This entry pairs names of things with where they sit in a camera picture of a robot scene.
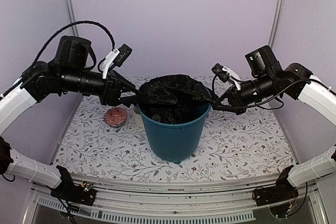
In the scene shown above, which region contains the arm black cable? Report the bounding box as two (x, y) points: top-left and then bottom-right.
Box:
(211, 73), (331, 111)
(0, 20), (116, 96)

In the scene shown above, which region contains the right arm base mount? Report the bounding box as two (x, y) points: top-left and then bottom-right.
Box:
(252, 165), (299, 206)

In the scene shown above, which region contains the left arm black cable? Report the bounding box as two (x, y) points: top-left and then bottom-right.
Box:
(0, 20), (116, 96)

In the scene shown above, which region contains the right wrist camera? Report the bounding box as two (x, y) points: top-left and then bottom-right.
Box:
(212, 63), (241, 90)

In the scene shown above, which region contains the floral patterned table mat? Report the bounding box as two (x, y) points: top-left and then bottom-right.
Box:
(51, 76), (296, 183)

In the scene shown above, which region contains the aluminium frame post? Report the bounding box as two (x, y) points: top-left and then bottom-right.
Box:
(58, 0), (79, 37)
(268, 0), (285, 48)

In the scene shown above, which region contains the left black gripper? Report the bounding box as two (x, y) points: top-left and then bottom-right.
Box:
(60, 66), (142, 106)

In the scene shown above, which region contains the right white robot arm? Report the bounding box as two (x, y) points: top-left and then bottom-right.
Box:
(212, 45), (335, 201)

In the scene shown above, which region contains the left aluminium frame post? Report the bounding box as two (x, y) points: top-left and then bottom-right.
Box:
(58, 0), (79, 37)

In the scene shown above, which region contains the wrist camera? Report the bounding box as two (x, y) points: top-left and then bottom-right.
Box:
(212, 63), (241, 90)
(101, 44), (132, 79)

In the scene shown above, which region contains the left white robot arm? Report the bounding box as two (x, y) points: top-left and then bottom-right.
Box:
(1, 36), (142, 200)

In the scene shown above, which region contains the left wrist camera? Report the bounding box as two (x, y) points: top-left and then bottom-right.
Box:
(101, 44), (132, 79)

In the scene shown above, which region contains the teal plastic trash bin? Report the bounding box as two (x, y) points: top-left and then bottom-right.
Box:
(137, 104), (211, 164)

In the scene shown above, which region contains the black plastic trash bag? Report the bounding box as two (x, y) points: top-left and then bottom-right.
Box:
(139, 74), (213, 124)

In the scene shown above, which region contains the front aluminium rail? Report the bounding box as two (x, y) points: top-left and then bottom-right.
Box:
(22, 174), (329, 224)

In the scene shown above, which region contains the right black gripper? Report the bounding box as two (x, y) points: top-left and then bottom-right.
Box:
(213, 72), (277, 115)

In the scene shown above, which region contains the right aluminium frame post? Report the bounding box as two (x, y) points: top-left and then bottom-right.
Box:
(268, 0), (285, 48)

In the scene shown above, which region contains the cream ceramic mug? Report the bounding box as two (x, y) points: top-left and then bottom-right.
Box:
(133, 106), (144, 128)

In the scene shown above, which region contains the red patterned small bowl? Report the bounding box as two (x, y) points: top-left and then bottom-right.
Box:
(103, 107), (128, 127)

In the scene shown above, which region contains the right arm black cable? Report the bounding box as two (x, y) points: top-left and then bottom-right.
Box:
(211, 73), (331, 111)

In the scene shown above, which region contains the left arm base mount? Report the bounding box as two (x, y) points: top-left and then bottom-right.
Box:
(50, 165), (97, 206)

